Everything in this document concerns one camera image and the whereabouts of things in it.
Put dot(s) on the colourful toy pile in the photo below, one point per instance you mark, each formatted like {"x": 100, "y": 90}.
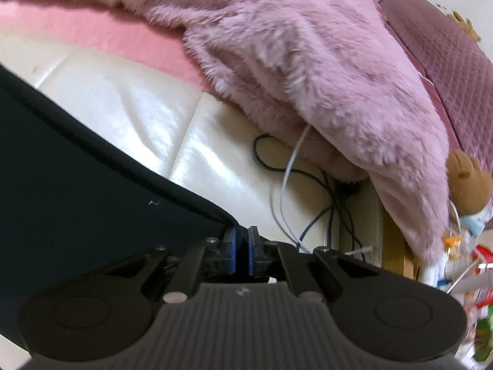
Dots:
{"x": 477, "y": 277}

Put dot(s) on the mauve quilted headboard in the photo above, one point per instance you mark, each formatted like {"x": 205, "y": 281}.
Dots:
{"x": 454, "y": 81}

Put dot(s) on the cream leather bed bench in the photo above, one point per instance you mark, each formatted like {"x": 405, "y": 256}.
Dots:
{"x": 134, "y": 104}

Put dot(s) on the yellow plush toy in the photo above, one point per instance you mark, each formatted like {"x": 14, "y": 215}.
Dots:
{"x": 464, "y": 25}

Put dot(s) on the yellow wooden bed frame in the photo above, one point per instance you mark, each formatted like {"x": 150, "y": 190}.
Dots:
{"x": 396, "y": 246}

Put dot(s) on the brown teddy bear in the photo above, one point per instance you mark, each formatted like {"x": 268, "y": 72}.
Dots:
{"x": 468, "y": 179}

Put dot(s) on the pink bed sheet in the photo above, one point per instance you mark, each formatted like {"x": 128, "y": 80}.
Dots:
{"x": 96, "y": 31}

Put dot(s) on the black pants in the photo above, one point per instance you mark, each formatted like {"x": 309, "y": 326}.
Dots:
{"x": 77, "y": 181}

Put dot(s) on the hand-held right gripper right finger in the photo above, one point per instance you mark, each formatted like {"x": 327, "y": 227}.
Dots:
{"x": 252, "y": 253}

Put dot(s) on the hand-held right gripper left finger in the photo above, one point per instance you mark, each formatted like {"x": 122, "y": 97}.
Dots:
{"x": 232, "y": 252}

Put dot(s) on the pink fluffy blanket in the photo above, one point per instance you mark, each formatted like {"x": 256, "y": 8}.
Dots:
{"x": 308, "y": 65}

